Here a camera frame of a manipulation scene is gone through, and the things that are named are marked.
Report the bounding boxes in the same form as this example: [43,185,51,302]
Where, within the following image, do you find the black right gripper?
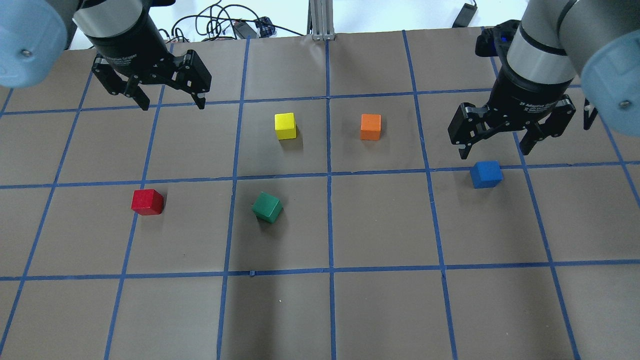
[447,67,577,160]

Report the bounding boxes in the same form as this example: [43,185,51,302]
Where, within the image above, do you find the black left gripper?
[91,10,212,111]

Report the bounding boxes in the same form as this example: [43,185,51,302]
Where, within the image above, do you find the red wooden block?
[130,188,165,216]

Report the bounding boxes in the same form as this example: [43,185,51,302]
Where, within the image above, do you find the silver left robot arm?
[0,0,212,111]

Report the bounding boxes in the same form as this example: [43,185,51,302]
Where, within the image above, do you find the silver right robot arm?
[447,0,640,160]

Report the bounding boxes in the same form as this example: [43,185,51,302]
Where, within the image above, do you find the blue wooden block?
[470,161,504,189]

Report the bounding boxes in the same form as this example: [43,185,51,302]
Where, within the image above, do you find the yellow wooden block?
[274,112,298,141]

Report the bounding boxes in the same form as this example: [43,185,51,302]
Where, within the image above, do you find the orange wooden block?
[359,113,382,141]

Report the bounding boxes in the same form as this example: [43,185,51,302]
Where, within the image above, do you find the green wooden block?
[251,192,283,224]

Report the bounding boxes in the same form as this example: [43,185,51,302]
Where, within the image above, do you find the black power adapter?
[451,2,478,28]

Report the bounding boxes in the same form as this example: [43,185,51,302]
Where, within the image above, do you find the black cable bundle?
[152,1,306,46]

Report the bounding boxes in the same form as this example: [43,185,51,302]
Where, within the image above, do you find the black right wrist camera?
[474,19,521,62]

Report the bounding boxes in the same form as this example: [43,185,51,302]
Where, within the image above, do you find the aluminium frame post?
[307,0,336,41]

